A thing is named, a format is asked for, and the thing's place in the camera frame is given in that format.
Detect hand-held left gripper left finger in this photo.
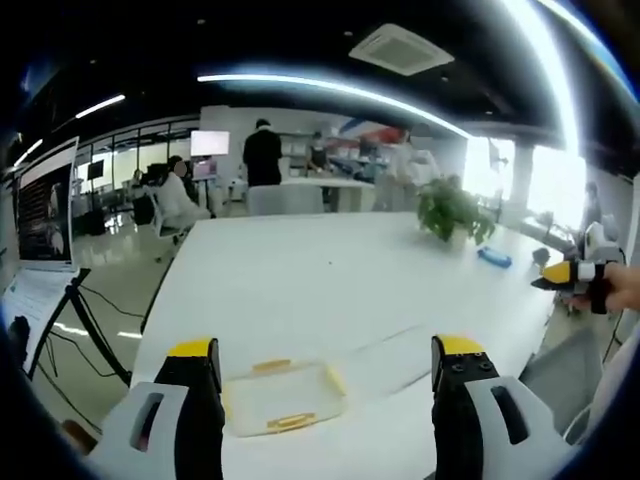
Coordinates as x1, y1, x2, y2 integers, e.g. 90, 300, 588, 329
87, 337, 226, 480

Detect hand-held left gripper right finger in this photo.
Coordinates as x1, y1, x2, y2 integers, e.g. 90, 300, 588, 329
430, 334, 576, 480

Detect person's right hand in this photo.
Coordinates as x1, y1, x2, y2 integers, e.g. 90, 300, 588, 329
569, 266, 640, 315

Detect blue object on table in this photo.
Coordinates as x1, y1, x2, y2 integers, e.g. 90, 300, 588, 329
475, 244, 513, 267

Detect clear plastic tray yellow clips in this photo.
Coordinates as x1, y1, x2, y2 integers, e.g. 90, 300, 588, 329
221, 357, 349, 439

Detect green potted plant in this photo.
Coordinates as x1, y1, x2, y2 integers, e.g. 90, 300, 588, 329
416, 174, 497, 247

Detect white paper sheet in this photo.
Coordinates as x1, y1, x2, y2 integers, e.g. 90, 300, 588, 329
1, 268, 79, 326

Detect white office chair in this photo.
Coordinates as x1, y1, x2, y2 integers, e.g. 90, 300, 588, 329
147, 189, 194, 264

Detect monitor on stand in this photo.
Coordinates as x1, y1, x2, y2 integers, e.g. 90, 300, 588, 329
10, 135, 81, 274

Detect ceiling air conditioner vent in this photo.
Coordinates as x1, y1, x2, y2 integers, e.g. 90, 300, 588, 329
348, 22, 456, 77

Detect long ceiling light strip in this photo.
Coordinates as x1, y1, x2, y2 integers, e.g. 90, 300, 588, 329
196, 73, 469, 139

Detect wall screen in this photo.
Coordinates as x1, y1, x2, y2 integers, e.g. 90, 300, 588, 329
190, 130, 231, 157

